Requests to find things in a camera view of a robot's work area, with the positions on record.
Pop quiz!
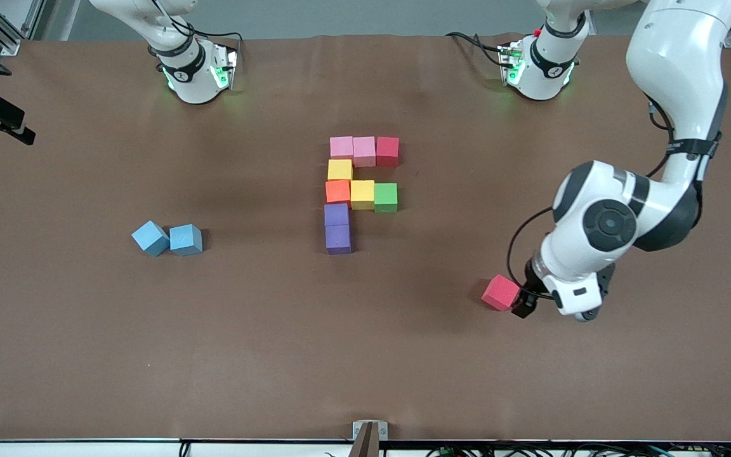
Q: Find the blue foam cube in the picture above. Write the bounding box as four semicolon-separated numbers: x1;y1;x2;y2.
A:
169;223;203;257
131;220;171;258

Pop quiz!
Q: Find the white table edge rail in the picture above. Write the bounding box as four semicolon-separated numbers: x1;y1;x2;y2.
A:
0;440;731;457

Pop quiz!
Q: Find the black cable bundle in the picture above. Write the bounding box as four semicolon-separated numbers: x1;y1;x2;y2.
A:
426;443;731;457

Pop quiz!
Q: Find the yellow floor tape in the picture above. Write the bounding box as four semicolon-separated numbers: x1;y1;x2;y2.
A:
675;0;700;36

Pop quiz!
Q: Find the red foam cube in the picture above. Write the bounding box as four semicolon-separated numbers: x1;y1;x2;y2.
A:
376;136;400;169
481;274;521;312

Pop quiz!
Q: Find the brown table mat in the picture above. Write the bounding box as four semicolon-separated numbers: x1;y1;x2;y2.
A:
0;33;731;442

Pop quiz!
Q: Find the green foam cube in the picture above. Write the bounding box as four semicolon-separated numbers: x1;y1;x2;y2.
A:
374;182;398;213

